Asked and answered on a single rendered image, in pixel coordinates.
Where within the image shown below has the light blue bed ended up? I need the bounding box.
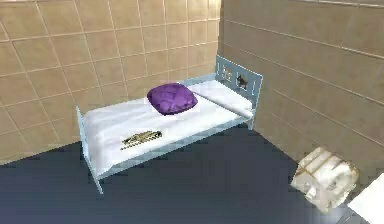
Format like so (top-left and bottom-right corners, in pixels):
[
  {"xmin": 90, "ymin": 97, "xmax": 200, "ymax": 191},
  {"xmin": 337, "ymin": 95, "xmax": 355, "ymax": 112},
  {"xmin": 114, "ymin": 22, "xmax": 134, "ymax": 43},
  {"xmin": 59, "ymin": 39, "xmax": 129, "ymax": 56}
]
[{"xmin": 75, "ymin": 54, "xmax": 264, "ymax": 195}]

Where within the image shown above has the purple pillow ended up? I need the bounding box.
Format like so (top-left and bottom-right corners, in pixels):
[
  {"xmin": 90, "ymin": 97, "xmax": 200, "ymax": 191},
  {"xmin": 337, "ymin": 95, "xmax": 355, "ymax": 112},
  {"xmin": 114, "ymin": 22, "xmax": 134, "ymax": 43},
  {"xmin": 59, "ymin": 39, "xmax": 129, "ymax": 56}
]
[{"xmin": 146, "ymin": 82, "xmax": 199, "ymax": 117}]

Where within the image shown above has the white pillow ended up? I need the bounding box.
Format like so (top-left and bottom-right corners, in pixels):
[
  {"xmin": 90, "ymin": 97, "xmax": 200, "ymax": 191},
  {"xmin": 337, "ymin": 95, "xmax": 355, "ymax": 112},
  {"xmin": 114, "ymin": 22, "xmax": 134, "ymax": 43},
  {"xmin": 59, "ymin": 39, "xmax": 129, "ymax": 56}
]
[{"xmin": 197, "ymin": 80, "xmax": 254, "ymax": 119}]

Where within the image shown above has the black and yellow flat object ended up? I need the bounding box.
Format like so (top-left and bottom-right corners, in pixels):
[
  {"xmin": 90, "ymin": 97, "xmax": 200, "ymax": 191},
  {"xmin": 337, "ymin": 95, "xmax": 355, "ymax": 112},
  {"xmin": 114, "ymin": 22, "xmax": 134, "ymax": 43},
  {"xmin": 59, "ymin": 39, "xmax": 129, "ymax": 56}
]
[{"xmin": 120, "ymin": 129, "xmax": 164, "ymax": 151}]

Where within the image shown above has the white box with tan stripes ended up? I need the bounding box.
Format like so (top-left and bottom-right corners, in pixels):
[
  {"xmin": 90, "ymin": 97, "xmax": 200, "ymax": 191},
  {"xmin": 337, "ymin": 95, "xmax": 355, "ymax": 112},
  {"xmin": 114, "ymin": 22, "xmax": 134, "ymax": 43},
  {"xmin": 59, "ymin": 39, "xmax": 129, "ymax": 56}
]
[{"xmin": 290, "ymin": 146, "xmax": 361, "ymax": 215}]

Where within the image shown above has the white furniture corner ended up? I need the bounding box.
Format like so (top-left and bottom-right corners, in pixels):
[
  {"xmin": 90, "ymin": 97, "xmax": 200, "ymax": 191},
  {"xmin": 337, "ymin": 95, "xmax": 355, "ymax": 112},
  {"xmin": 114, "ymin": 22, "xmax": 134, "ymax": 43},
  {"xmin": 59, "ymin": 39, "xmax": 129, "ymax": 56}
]
[{"xmin": 346, "ymin": 172, "xmax": 384, "ymax": 224}]

